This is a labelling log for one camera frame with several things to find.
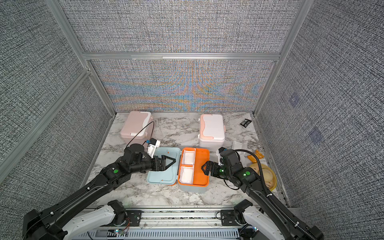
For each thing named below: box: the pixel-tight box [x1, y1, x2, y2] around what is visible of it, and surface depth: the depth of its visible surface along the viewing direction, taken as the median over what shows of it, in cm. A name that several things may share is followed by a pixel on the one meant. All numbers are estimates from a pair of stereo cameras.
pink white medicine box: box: [120, 111, 153, 145], surface depth 95 cm
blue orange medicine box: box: [146, 147, 210, 193], surface depth 80 cm
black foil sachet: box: [239, 118, 252, 128], surface depth 115 cm
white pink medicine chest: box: [198, 114, 226, 150], surface depth 93 cm
